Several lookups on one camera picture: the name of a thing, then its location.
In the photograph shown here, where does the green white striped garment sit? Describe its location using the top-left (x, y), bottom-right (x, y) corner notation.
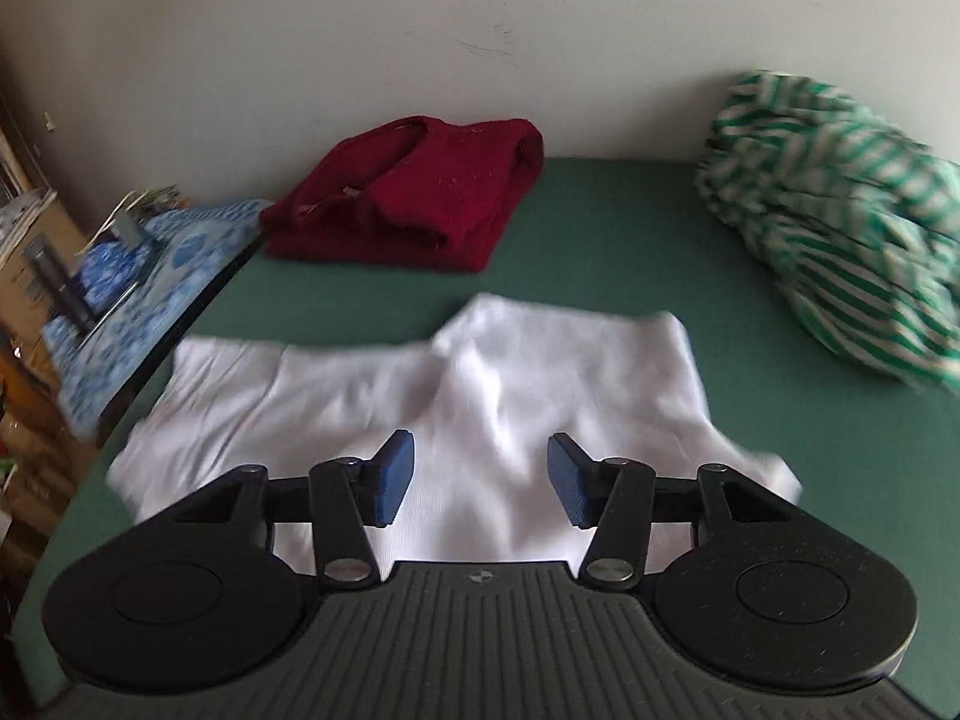
top-left (695, 70), bottom-right (958, 390)

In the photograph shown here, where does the folded dark red sweater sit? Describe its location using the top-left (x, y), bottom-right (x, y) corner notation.
top-left (260, 115), bottom-right (545, 273)

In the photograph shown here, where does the blue white patterned cloth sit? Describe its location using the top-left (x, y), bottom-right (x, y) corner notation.
top-left (43, 200), bottom-right (268, 440)

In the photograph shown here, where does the green table cloth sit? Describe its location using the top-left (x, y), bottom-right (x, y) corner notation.
top-left (13, 154), bottom-right (960, 720)

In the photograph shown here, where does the white t-shirt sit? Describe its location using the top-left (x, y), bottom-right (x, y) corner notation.
top-left (107, 294), bottom-right (800, 567)

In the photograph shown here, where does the cardboard box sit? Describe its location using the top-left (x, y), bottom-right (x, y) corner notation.
top-left (2, 190), bottom-right (86, 349)

